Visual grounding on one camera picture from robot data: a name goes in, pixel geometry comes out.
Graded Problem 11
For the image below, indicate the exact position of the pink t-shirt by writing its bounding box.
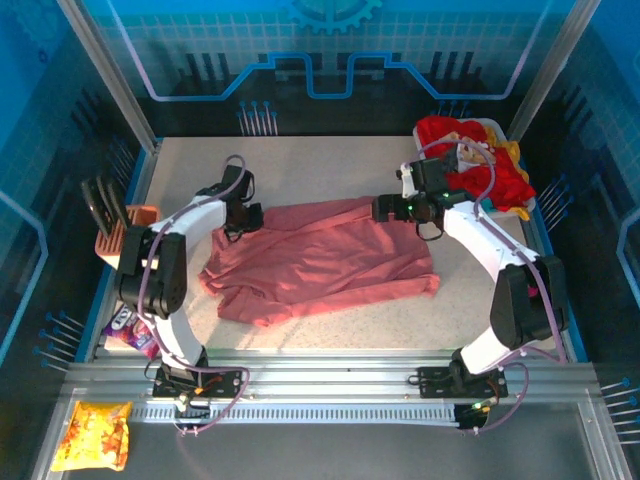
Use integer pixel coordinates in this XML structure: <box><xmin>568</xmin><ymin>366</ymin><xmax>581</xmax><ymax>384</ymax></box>
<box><xmin>198</xmin><ymin>196</ymin><xmax>441</xmax><ymax>329</ymax></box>

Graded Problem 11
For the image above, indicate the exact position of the black flat remote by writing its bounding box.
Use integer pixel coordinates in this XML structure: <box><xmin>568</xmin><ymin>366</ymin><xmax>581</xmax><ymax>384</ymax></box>
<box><xmin>107</xmin><ymin>177</ymin><xmax>134</xmax><ymax>229</ymax></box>
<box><xmin>80</xmin><ymin>178</ymin><xmax>112</xmax><ymax>237</ymax></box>
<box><xmin>95</xmin><ymin>175</ymin><xmax>124</xmax><ymax>232</ymax></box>

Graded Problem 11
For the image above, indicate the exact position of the salmon plastic organizer holder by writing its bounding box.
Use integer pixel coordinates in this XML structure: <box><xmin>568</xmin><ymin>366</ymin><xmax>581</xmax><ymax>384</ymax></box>
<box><xmin>94</xmin><ymin>204</ymin><xmax>162</xmax><ymax>270</ymax></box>

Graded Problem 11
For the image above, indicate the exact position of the purple candy bag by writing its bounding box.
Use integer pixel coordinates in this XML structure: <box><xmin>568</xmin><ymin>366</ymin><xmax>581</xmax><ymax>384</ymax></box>
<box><xmin>102</xmin><ymin>305</ymin><xmax>162</xmax><ymax>359</ymax></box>

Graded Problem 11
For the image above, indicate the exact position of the yellow snack bag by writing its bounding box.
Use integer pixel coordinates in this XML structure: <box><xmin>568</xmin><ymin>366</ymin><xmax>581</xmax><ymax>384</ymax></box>
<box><xmin>49</xmin><ymin>400</ymin><xmax>132</xmax><ymax>473</ymax></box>

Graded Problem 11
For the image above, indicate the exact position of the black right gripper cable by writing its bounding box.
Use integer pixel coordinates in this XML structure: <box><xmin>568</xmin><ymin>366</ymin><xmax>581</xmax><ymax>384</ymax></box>
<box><xmin>415</xmin><ymin>219</ymin><xmax>445</xmax><ymax>242</ymax></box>

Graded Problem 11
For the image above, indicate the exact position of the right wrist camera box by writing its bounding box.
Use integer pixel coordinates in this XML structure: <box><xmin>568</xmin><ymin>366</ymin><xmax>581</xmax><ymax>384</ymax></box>
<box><xmin>397</xmin><ymin>157</ymin><xmax>447</xmax><ymax>197</ymax></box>

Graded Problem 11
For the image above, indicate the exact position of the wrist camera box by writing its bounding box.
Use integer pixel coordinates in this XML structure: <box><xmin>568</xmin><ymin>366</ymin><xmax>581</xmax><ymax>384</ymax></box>
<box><xmin>397</xmin><ymin>157</ymin><xmax>447</xmax><ymax>197</ymax></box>
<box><xmin>221</xmin><ymin>166</ymin><xmax>256</xmax><ymax>202</ymax></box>

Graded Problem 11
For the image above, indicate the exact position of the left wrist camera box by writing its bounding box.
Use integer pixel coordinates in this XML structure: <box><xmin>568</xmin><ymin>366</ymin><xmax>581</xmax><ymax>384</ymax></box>
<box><xmin>221</xmin><ymin>166</ymin><xmax>256</xmax><ymax>202</ymax></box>

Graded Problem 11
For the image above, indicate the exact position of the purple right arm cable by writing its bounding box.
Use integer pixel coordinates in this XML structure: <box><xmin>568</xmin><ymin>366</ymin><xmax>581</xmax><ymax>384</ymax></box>
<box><xmin>407</xmin><ymin>139</ymin><xmax>571</xmax><ymax>435</ymax></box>

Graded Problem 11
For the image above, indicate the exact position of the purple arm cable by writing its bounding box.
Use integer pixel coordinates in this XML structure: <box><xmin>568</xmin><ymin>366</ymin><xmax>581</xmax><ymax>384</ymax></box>
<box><xmin>134</xmin><ymin>154</ymin><xmax>251</xmax><ymax>437</ymax></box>
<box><xmin>407</xmin><ymin>139</ymin><xmax>571</xmax><ymax>435</ymax></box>

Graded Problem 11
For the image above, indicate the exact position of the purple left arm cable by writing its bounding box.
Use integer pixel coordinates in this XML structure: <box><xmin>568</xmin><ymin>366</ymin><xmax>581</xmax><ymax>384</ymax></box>
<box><xmin>134</xmin><ymin>154</ymin><xmax>251</xmax><ymax>437</ymax></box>

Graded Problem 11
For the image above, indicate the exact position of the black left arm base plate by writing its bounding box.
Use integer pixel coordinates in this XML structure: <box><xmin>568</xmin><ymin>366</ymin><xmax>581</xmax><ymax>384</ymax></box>
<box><xmin>152</xmin><ymin>366</ymin><xmax>243</xmax><ymax>399</ymax></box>

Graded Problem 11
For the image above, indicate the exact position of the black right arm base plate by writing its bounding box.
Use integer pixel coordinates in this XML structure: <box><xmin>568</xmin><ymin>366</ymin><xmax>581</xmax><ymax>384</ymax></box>
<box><xmin>417</xmin><ymin>366</ymin><xmax>509</xmax><ymax>400</ymax></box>

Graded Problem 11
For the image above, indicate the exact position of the aluminium rail frame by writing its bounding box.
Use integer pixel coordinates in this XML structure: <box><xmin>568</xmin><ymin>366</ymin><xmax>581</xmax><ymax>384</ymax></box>
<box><xmin>29</xmin><ymin>347</ymin><xmax>631</xmax><ymax>480</ymax></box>

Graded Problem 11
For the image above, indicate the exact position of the aluminium frame post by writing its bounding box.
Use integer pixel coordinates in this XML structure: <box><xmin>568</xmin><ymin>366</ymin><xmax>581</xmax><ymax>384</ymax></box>
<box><xmin>504</xmin><ymin>0</ymin><xmax>602</xmax><ymax>144</ymax></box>
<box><xmin>55</xmin><ymin>0</ymin><xmax>162</xmax><ymax>152</ymax></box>

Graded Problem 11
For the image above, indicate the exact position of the white slotted cable duct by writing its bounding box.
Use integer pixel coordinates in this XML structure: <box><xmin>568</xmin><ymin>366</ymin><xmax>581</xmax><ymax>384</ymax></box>
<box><xmin>130</xmin><ymin>403</ymin><xmax>459</xmax><ymax>427</ymax></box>

